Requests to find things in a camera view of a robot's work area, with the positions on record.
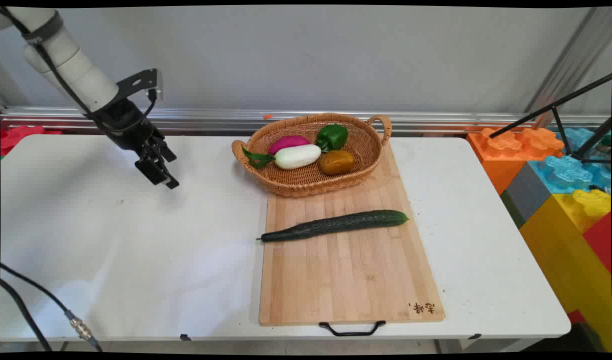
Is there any woven wicker basket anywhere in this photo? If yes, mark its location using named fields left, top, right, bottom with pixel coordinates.
left=231, top=113, right=392, bottom=198

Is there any thick black cable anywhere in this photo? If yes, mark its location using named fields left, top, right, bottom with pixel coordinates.
left=0, top=278, right=53, bottom=353

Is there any purple eggplant toy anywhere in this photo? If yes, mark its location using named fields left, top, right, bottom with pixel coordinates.
left=268, top=135, right=311, bottom=156

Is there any black cutting board handle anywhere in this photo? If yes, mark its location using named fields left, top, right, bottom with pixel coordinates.
left=319, top=320, right=387, bottom=337

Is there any green bell pepper toy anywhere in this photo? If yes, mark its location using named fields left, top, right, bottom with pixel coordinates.
left=316, top=124, right=349, bottom=152

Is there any orange giant building block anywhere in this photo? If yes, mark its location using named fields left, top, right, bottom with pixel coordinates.
left=466, top=127, right=565, bottom=196

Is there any long green cucumber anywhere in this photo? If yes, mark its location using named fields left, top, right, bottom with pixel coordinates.
left=257, top=209, right=410, bottom=244

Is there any red toy block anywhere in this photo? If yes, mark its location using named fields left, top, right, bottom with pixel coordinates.
left=1, top=125, right=62, bottom=157

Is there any brown potato toy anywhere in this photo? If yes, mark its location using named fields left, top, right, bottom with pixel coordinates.
left=319, top=150, right=355, bottom=176

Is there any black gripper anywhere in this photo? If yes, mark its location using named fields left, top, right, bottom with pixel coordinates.
left=90, top=98, right=180, bottom=190

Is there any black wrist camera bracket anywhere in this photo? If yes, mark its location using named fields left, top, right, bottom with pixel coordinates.
left=117, top=68, right=163, bottom=103

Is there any blue giant building block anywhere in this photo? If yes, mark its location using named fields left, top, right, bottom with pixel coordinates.
left=527, top=127, right=612, bottom=195

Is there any red giant building block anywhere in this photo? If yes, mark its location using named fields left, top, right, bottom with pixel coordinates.
left=582, top=212, right=612, bottom=274

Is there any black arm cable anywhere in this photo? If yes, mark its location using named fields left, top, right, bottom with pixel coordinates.
left=0, top=7, right=158, bottom=135

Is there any wooden cutting board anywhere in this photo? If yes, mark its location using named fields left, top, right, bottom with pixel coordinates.
left=258, top=142, right=446, bottom=327

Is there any white radish toy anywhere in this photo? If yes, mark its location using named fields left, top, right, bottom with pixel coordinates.
left=274, top=144, right=322, bottom=171

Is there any grey giant building block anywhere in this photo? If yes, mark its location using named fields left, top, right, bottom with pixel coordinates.
left=500, top=161, right=552, bottom=230

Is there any black tripod stand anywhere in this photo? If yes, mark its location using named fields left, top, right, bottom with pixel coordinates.
left=489, top=73, right=612, bottom=165

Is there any yellow giant building block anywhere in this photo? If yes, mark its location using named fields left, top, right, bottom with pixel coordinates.
left=519, top=188, right=612, bottom=353

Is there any aluminium rail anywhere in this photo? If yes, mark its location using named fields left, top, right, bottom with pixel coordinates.
left=1, top=105, right=611, bottom=136

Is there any black cable with metal connector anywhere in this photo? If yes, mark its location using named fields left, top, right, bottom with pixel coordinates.
left=0, top=263, right=104, bottom=353

